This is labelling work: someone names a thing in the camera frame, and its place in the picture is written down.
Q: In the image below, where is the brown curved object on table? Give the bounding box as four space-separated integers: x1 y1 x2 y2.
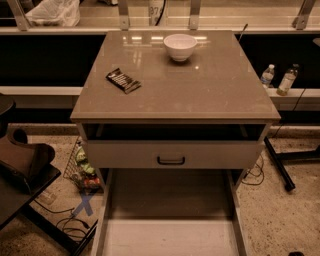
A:
0 129 55 185

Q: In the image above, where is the black snack bar packet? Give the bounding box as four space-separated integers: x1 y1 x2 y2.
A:
106 68 141 94

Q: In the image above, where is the white ceramic bowl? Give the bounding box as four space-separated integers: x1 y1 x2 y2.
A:
163 34 197 62

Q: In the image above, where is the black cable on floor right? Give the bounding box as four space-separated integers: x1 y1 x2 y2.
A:
241 153 266 187

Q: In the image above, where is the white plastic bag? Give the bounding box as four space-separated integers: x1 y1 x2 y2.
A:
26 0 80 27

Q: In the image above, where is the clear bottle with yellow liquid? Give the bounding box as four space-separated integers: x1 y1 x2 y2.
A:
277 64 299 96

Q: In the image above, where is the wire basket with items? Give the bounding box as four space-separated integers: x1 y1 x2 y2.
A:
63 137 101 191

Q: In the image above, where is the grey drawer cabinet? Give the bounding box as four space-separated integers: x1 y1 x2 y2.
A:
71 31 280 185

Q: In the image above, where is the middle drawer with black handle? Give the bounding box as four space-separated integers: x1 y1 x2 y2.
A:
83 140 264 169

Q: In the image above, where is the black metal stand leg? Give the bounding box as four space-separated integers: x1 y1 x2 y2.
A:
264 137 320 192

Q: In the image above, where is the open bottom drawer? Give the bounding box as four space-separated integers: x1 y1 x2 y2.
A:
90 169 249 256

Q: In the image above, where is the black cable on floor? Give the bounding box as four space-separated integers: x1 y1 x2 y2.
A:
33 199 93 242
241 153 266 187

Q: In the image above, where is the clear water bottle blue label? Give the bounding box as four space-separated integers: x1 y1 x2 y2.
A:
260 64 275 88

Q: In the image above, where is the black cable on floor left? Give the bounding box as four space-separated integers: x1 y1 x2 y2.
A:
33 199 93 242

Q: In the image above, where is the black side table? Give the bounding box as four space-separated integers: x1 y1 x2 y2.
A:
0 93 98 256

